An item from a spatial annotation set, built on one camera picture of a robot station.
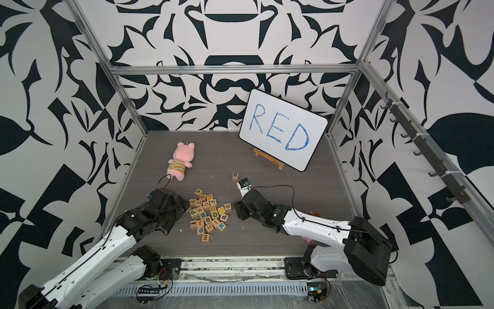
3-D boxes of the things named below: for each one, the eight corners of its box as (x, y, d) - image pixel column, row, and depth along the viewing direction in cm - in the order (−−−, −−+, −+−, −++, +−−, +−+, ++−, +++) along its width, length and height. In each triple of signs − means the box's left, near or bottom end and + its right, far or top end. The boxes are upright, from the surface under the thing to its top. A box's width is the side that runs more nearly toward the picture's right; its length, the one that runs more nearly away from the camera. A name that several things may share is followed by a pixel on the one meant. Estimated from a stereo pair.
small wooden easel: (252, 154, 109) (252, 150, 107) (255, 150, 111) (255, 147, 108) (281, 170, 103) (282, 167, 100) (284, 166, 104) (284, 163, 102)
